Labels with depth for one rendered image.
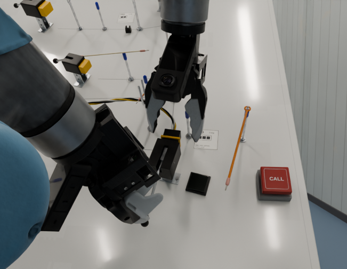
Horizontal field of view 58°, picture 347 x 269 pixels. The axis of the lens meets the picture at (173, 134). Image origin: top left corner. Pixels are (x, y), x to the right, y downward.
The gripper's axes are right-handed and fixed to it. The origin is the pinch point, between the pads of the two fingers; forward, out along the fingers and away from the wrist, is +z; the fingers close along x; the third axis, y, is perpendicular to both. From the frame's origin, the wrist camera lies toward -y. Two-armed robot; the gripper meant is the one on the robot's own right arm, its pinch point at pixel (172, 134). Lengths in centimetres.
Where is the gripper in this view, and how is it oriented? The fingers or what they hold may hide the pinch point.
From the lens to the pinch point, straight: 58.5
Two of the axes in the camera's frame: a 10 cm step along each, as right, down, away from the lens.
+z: -0.5, 8.5, 5.2
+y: 3.1, -4.8, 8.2
